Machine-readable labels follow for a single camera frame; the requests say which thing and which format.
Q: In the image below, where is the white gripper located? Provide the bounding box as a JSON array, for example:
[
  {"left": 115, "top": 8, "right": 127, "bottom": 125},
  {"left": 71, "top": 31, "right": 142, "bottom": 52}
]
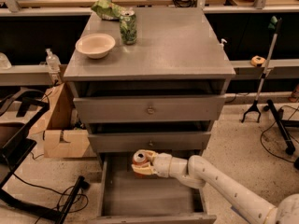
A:
[{"left": 132, "top": 149, "right": 172, "bottom": 177}]

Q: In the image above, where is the red coke can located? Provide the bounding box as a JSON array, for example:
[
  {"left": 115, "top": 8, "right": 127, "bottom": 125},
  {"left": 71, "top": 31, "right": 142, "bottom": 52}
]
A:
[{"left": 132, "top": 151, "right": 150, "bottom": 177}]

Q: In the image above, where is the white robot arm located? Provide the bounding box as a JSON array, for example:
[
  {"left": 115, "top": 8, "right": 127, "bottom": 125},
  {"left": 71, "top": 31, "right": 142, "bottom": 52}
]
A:
[{"left": 132, "top": 149, "right": 299, "bottom": 224}]

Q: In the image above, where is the open grey bottom drawer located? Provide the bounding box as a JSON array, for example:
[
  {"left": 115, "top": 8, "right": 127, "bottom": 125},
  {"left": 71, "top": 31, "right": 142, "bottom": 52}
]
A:
[{"left": 89, "top": 153, "right": 217, "bottom": 224}]

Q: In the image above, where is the grey middle drawer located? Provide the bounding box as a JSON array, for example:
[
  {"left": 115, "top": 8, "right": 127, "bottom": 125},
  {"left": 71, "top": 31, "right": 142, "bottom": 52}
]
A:
[{"left": 89, "top": 132, "right": 211, "bottom": 153}]

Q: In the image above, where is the grey top drawer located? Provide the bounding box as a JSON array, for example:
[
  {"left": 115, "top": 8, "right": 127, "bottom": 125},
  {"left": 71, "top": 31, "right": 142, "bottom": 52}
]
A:
[{"left": 74, "top": 95, "right": 225, "bottom": 123}]

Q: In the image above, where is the grey drawer cabinet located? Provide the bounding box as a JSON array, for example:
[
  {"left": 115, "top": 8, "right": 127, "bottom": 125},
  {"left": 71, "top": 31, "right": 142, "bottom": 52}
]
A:
[{"left": 64, "top": 7, "right": 236, "bottom": 224}]

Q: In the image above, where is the green soda can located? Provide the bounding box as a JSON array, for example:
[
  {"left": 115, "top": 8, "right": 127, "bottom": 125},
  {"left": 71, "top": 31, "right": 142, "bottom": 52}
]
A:
[{"left": 120, "top": 9, "right": 137, "bottom": 45}]

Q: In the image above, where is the cardboard box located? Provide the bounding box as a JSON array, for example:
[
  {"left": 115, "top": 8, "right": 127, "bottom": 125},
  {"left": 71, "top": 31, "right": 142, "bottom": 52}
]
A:
[{"left": 30, "top": 82, "right": 95, "bottom": 159}]

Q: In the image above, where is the white bowl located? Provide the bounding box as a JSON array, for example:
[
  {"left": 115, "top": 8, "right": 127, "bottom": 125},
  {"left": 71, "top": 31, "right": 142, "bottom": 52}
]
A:
[{"left": 76, "top": 34, "right": 116, "bottom": 59}]

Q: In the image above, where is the small white pump bottle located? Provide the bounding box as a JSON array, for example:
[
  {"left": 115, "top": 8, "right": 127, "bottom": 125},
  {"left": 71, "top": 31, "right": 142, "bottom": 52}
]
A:
[{"left": 220, "top": 38, "right": 227, "bottom": 49}]

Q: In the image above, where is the black stand leg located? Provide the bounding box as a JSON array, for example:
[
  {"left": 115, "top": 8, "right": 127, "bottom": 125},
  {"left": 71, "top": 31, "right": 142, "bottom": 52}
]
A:
[{"left": 267, "top": 100, "right": 299, "bottom": 155}]

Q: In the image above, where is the clear sanitizer bottle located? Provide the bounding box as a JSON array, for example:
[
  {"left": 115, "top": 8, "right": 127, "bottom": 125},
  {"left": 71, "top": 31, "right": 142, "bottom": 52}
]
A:
[{"left": 46, "top": 49, "right": 61, "bottom": 72}]

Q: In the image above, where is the green chip bag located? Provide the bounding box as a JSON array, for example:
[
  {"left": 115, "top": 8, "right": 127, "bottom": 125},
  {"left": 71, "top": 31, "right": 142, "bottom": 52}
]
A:
[{"left": 91, "top": 0, "right": 125, "bottom": 21}]

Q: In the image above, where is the reacher grabber tool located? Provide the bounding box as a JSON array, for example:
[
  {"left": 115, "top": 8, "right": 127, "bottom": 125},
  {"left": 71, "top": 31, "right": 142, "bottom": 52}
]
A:
[{"left": 241, "top": 16, "right": 282, "bottom": 122}]

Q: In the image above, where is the black floor cable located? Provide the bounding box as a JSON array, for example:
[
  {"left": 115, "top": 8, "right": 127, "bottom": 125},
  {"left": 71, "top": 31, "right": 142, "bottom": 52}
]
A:
[{"left": 12, "top": 171, "right": 90, "bottom": 224}]

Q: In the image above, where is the black chair frame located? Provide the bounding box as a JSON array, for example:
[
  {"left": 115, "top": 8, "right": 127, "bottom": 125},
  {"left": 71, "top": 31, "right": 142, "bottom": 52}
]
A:
[{"left": 0, "top": 88, "right": 84, "bottom": 224}]

